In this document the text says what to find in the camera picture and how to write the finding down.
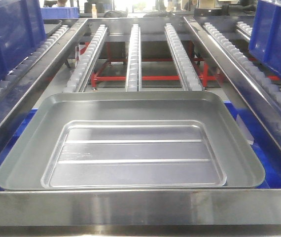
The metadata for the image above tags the small silver ribbed tray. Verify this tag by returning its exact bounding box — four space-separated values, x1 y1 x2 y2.
41 120 227 189

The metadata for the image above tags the large grey metal tray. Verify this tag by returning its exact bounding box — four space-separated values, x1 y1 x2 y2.
0 91 265 191

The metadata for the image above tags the centre white roller track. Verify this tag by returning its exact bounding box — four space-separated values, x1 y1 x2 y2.
125 24 142 92

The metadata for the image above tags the white roller track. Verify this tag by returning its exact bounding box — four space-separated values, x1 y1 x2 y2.
63 25 107 92
165 23 203 91
125 24 142 92

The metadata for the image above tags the right white roller track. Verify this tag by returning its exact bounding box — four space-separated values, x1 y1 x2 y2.
165 23 203 91

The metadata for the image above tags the left white roller track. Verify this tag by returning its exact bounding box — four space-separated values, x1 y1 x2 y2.
63 25 107 92

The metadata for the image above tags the far right roller track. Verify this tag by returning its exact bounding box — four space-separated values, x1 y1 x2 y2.
204 22 281 106

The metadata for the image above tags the blue bin upper right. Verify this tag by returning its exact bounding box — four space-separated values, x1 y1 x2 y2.
248 0 281 78

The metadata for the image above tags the blue bin upper left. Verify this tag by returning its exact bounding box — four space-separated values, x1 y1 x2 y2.
0 0 46 80

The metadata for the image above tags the red metal frame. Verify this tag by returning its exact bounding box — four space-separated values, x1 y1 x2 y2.
91 41 281 88

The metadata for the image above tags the front steel rack rail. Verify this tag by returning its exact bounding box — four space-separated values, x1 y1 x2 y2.
0 189 281 237

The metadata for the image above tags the left steel divider rail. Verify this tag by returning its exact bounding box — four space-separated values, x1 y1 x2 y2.
0 18 88 153

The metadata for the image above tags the steel divider rail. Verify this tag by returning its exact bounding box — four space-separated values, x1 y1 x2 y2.
0 18 88 153
184 17 281 152

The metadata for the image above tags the right steel divider rail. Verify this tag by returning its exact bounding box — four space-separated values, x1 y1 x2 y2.
184 17 281 152

